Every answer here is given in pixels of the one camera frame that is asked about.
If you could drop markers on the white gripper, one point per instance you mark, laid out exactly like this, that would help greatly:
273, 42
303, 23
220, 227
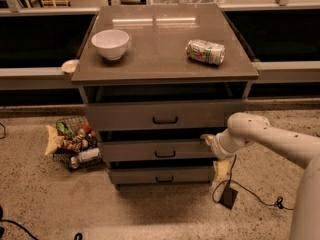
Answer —
218, 148

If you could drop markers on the grey drawer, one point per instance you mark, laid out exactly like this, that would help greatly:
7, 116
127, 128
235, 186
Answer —
161, 115
162, 175
155, 150

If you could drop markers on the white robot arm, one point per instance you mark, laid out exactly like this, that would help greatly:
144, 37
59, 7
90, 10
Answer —
303, 150

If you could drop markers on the grey top drawer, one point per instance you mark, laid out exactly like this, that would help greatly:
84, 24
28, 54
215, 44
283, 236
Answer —
161, 115

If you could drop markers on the grey bottom drawer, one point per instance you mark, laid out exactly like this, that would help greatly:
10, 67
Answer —
162, 175

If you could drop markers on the grey drawer cabinet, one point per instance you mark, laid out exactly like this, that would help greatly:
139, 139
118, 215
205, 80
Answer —
156, 68

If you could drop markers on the black floor power box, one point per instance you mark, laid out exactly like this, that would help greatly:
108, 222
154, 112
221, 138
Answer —
228, 197

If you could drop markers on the crushed soda can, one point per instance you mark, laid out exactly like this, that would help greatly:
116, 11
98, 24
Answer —
205, 51

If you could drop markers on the red capped can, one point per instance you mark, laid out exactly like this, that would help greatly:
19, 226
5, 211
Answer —
84, 130

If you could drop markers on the clear plastic water bottle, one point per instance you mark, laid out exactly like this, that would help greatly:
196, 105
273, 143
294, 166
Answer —
83, 157

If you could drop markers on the white bowl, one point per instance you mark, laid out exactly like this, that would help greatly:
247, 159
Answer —
111, 44

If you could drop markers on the green snack bag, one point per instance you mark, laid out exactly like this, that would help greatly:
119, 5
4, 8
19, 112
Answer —
63, 128

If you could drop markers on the yellow chip bag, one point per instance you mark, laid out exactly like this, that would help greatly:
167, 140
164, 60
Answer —
55, 140

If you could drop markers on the small round white disc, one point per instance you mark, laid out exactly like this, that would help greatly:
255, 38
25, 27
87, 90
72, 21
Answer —
70, 66

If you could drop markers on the black wire basket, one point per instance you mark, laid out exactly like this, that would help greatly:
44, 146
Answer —
73, 145

